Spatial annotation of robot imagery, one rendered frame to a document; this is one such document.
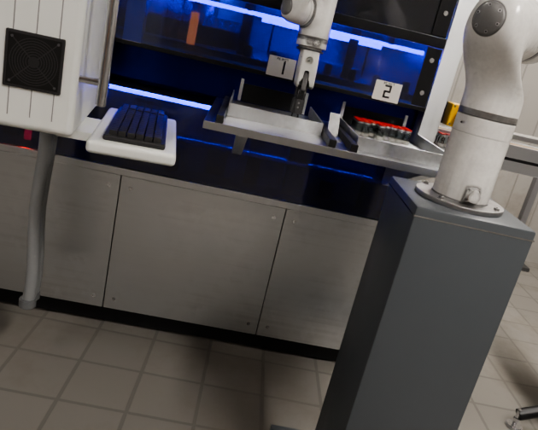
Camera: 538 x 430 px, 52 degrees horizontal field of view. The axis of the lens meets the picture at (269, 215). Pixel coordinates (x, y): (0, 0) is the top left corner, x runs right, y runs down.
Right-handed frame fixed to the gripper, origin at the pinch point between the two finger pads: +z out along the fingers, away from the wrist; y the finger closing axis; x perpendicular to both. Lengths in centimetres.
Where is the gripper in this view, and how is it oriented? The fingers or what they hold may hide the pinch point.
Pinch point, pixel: (297, 105)
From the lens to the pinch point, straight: 157.9
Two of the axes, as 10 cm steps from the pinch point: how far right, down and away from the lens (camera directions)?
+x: -9.8, -2.0, -0.9
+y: -0.4, -2.7, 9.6
